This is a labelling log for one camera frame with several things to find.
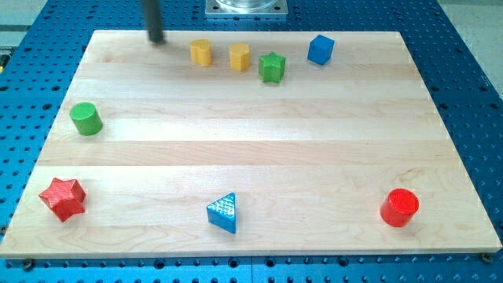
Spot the green star block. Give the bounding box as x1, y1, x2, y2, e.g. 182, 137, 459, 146
259, 52, 286, 83

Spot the red star block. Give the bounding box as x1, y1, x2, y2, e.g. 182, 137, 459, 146
39, 178, 86, 222

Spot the light wooden board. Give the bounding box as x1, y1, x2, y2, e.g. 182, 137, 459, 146
1, 30, 501, 259

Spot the blue triangle block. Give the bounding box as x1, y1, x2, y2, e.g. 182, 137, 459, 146
207, 193, 237, 233

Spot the yellow hexagon block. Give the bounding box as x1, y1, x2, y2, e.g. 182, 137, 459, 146
229, 42, 251, 72

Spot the yellow heart block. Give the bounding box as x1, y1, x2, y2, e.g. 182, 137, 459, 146
189, 39, 212, 67

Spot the blue cube block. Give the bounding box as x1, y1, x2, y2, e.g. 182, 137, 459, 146
307, 35, 335, 65

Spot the red cylinder block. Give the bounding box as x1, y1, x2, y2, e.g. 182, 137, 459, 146
380, 188, 420, 227

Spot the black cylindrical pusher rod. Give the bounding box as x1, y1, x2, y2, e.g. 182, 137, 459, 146
142, 0, 165, 45

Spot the green cylinder block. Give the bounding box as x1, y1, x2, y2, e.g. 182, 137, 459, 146
69, 102, 103, 136

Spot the blue perforated metal table plate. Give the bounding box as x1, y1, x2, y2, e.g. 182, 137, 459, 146
1, 0, 502, 282

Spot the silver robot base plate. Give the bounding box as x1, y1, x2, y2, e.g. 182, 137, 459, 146
205, 0, 288, 16

